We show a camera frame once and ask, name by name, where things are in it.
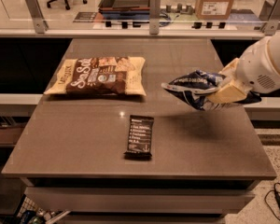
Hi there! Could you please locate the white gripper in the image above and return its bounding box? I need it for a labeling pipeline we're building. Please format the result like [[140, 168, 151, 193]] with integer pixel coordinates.
[[207, 35, 280, 104]]

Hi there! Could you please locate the blue chip bag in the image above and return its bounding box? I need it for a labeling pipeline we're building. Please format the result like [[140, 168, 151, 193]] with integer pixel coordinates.
[[161, 70, 261, 111]]

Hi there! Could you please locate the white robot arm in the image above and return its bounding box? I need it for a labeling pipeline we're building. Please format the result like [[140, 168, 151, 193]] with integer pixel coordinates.
[[206, 32, 280, 104]]

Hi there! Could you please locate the black rxbar chocolate bar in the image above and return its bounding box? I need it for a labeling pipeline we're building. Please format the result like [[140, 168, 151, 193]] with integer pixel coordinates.
[[125, 115, 154, 159]]

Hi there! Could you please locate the brown sea salt chip bag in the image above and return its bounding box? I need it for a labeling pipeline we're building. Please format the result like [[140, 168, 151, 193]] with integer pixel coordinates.
[[45, 57, 146, 95]]

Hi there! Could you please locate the cardboard box with label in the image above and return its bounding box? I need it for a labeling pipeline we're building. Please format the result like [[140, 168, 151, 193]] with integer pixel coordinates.
[[195, 0, 234, 20]]

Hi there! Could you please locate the brown table drawer front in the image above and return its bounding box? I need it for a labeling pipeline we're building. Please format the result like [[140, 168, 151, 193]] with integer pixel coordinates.
[[25, 187, 254, 215]]

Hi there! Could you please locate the right metal glass bracket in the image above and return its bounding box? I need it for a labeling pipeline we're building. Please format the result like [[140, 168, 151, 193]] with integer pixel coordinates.
[[259, 0, 280, 35]]

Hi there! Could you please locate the metal glass bracket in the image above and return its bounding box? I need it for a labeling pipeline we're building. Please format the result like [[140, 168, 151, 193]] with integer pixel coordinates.
[[259, 0, 280, 35], [25, 0, 49, 34], [149, 0, 161, 35]]

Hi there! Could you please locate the middle metal glass bracket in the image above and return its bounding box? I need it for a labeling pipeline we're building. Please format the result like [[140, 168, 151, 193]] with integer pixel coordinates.
[[149, 0, 161, 35]]

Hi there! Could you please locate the black cable on floor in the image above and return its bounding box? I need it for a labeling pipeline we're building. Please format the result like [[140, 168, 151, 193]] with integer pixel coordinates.
[[264, 182, 280, 224]]

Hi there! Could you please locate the left metal glass bracket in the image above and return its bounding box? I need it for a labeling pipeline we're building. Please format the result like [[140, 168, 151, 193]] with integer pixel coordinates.
[[25, 0, 49, 34]]

